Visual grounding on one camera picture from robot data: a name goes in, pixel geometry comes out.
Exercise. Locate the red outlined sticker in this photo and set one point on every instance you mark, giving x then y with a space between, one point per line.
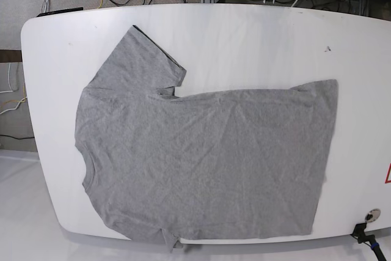
388 179

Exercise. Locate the black clamp with cable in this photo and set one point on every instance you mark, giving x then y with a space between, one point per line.
362 238

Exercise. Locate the grey t-shirt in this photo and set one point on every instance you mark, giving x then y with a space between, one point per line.
236 164

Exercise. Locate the black flat bar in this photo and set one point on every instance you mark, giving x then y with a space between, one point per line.
76 9

